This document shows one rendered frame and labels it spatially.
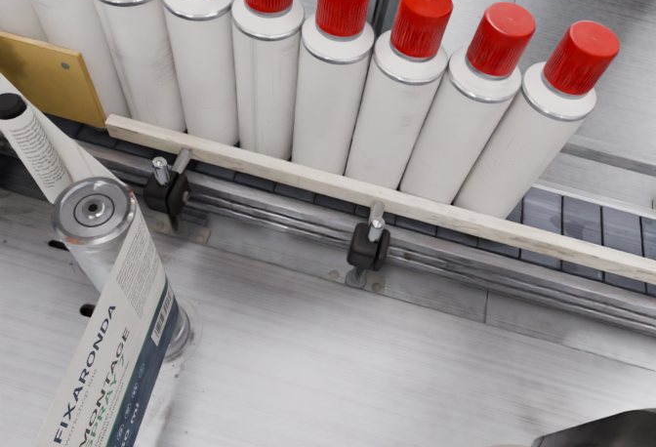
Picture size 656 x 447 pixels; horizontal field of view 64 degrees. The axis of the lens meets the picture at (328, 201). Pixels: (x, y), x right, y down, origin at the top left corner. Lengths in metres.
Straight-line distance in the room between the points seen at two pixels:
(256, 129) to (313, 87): 0.08
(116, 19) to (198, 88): 0.08
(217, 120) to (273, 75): 0.09
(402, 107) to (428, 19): 0.07
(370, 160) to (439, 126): 0.07
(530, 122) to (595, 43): 0.06
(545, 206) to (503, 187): 0.11
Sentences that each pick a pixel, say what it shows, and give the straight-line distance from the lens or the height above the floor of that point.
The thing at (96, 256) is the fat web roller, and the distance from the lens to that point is 0.27.
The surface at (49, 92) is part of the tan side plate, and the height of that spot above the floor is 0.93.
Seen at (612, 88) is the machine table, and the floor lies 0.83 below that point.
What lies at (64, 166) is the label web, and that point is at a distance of 0.37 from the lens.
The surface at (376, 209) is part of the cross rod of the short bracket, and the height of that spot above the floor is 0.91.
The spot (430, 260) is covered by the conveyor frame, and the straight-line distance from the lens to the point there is 0.50.
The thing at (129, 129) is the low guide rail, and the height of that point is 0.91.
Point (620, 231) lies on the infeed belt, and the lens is 0.57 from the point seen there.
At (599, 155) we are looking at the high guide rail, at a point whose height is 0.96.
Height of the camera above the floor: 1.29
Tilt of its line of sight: 58 degrees down
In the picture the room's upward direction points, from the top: 11 degrees clockwise
